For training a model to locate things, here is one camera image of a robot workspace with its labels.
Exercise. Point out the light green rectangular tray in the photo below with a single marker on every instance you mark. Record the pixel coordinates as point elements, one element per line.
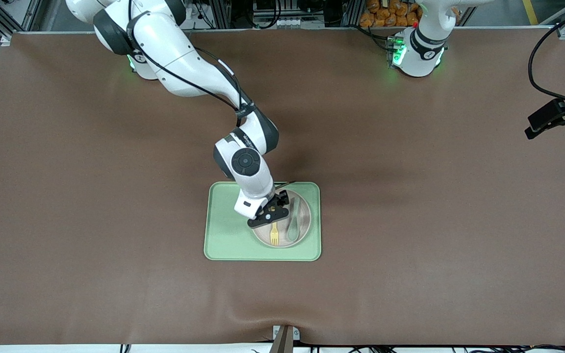
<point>223,245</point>

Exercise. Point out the metal table edge bracket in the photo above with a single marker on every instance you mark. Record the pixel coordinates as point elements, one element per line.
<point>285,338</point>

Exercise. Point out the pale green plastic spoon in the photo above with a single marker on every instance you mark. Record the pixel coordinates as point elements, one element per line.
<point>293,234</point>

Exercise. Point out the pile of orange items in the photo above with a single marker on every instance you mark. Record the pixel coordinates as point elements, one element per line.
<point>385,12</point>

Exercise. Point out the yellow plastic fork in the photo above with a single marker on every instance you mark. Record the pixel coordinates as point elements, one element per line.
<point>274,238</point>

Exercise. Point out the aluminium frame post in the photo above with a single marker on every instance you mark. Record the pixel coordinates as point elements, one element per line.
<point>219,12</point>
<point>353,12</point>

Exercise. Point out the beige round plate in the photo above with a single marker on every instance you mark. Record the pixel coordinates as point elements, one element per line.
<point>263,235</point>

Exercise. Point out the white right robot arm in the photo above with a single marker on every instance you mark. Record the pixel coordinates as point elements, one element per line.
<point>174,49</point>

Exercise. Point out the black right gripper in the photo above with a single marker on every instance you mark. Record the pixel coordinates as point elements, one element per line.
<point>282,198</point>

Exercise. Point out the white terminal block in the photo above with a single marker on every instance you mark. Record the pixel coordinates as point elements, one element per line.
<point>285,23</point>

